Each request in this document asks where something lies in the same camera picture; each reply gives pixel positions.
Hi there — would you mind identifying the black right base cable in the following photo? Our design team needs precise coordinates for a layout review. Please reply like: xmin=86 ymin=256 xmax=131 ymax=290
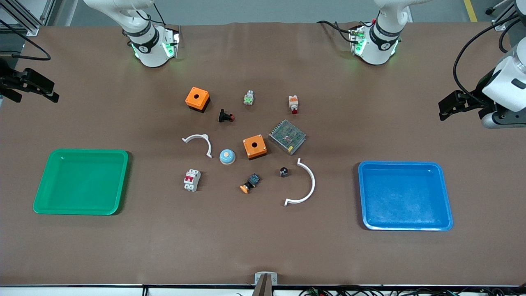
xmin=135 ymin=0 xmax=167 ymax=26

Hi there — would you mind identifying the orange blue push button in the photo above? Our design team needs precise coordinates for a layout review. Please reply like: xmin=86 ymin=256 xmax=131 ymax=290
xmin=240 ymin=173 xmax=261 ymax=194

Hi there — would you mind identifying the black left base cable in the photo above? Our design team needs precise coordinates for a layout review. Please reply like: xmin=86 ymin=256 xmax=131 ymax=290
xmin=316 ymin=20 xmax=363 ymax=44

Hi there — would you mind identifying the blue plastic tray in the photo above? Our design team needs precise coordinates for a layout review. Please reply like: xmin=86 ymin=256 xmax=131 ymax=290
xmin=358 ymin=161 xmax=454 ymax=231

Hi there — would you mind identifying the metal mesh power supply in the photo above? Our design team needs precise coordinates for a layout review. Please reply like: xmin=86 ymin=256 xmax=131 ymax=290
xmin=269 ymin=120 xmax=307 ymax=155

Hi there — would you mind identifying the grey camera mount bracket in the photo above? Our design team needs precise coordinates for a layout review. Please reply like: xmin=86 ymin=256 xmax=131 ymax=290
xmin=251 ymin=272 xmax=278 ymax=296

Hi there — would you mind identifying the aluminium frame profile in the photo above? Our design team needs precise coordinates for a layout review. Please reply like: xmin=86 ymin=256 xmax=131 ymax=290
xmin=0 ymin=0 xmax=56 ymax=37
xmin=485 ymin=0 xmax=519 ymax=32

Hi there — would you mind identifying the black cable bundle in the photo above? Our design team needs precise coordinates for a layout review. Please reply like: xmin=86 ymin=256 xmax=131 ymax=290
xmin=299 ymin=287 xmax=526 ymax=296

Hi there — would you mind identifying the brown table mat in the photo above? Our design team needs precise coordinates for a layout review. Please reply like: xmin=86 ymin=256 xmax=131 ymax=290
xmin=0 ymin=23 xmax=526 ymax=287

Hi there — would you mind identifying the large white curved bracket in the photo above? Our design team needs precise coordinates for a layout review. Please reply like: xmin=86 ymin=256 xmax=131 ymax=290
xmin=284 ymin=158 xmax=316 ymax=207

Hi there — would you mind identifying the orange black button box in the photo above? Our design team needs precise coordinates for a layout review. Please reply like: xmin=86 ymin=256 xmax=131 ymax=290
xmin=185 ymin=87 xmax=211 ymax=113
xmin=242 ymin=134 xmax=268 ymax=160

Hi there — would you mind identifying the black base cable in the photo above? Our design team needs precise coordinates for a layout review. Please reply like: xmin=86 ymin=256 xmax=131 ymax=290
xmin=316 ymin=20 xmax=363 ymax=44
xmin=135 ymin=0 xmax=167 ymax=26

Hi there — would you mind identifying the white red circuit breaker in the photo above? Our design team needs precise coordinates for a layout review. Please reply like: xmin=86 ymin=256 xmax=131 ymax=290
xmin=184 ymin=169 xmax=201 ymax=192

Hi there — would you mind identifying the green plastic tray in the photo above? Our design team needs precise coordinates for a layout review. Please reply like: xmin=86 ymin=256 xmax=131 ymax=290
xmin=33 ymin=149 xmax=129 ymax=216

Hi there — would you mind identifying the small white curved bracket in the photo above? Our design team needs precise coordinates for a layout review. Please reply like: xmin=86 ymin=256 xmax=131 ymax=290
xmin=182 ymin=134 xmax=213 ymax=159

